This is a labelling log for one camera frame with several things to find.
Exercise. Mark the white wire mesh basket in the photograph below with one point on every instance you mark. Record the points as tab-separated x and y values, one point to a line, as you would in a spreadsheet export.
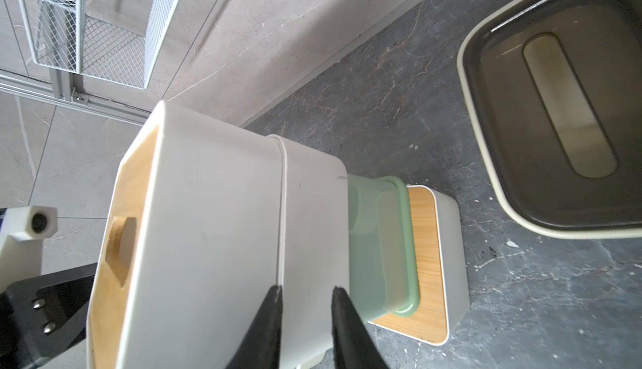
65	38

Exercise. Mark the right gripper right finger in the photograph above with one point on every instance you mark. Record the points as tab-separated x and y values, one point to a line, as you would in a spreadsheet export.
353	347

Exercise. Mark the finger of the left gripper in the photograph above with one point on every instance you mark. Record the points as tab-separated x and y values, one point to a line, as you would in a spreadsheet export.
44	316

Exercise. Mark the large bamboo lid tissue box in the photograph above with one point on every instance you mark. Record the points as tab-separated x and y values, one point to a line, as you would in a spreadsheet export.
441	266

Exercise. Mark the cream box dark lid back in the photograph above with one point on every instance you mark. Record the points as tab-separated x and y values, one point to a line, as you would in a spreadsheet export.
553	91

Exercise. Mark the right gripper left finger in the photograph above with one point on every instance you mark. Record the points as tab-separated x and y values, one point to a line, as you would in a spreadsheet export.
261	345

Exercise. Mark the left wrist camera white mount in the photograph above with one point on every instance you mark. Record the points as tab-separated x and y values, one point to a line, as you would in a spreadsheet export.
23	231

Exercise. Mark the small bamboo lid tissue box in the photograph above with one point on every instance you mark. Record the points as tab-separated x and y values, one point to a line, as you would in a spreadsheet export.
313	249

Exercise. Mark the green tissue box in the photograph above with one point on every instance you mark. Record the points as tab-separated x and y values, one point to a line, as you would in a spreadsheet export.
383	276

